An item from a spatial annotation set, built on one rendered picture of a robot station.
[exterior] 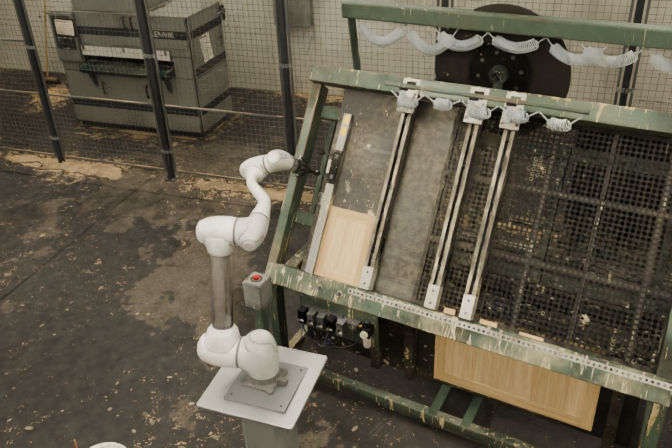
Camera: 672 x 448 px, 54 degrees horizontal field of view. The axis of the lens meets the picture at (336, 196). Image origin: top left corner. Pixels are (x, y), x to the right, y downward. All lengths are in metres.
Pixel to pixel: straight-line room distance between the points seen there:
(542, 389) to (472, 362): 0.40
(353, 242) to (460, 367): 0.95
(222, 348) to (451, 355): 1.38
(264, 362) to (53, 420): 1.80
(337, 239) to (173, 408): 1.53
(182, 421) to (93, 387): 0.72
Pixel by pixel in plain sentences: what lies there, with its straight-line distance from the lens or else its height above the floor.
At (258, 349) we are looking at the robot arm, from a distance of 3.23.
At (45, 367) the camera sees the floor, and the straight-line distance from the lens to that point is 5.07.
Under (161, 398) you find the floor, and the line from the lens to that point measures 4.56.
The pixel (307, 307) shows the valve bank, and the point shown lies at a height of 0.76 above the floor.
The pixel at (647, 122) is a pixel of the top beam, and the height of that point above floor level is 1.87.
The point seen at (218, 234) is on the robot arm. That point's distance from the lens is 3.08.
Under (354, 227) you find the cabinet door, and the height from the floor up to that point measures 1.15.
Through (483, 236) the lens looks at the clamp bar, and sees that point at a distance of 3.51.
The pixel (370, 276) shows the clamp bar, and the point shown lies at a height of 0.99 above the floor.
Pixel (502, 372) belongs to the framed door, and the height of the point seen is 0.46.
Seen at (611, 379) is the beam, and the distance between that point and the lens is 3.44.
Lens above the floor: 3.14
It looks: 29 degrees down
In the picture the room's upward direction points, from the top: 3 degrees counter-clockwise
